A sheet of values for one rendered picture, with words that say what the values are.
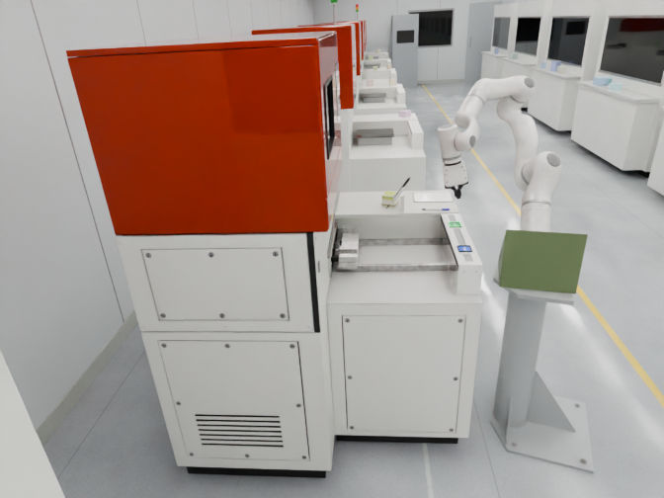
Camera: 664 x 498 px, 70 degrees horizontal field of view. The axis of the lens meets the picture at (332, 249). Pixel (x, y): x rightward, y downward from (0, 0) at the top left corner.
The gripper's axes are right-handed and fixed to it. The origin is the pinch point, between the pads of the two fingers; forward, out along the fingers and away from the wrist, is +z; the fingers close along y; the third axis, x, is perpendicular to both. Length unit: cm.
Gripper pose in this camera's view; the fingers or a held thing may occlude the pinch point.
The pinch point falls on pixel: (457, 194)
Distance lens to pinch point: 225.1
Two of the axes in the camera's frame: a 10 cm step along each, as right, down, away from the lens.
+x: 0.8, -4.4, 9.0
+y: 9.6, -2.0, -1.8
